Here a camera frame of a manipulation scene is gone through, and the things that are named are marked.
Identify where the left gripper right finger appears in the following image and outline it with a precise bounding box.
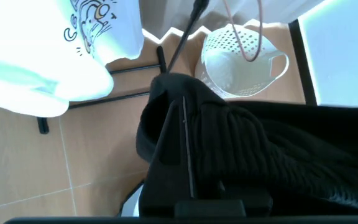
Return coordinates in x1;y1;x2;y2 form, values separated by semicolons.
196;182;273;217

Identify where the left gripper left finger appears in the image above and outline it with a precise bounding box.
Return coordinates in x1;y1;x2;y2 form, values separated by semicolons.
138;95;196;218

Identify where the black garment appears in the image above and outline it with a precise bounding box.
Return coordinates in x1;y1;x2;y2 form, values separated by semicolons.
135;72;358;216

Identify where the pink clothes hanger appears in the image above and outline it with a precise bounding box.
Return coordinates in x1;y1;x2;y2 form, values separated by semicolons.
222;0;264;63

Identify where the white printed sleeveless top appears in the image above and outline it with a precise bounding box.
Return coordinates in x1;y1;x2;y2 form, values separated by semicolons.
0;0;145;119

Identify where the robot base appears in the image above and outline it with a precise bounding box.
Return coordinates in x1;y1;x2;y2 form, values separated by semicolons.
118;180;146;218

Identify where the white laundry basket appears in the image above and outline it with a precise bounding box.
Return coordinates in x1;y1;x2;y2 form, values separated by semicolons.
194;24;291;100

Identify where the black clothes rack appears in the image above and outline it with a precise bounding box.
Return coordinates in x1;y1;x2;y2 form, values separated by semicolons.
37;0;211;135

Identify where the beige curtain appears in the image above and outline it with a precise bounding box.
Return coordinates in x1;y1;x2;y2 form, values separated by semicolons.
138;0;326;40

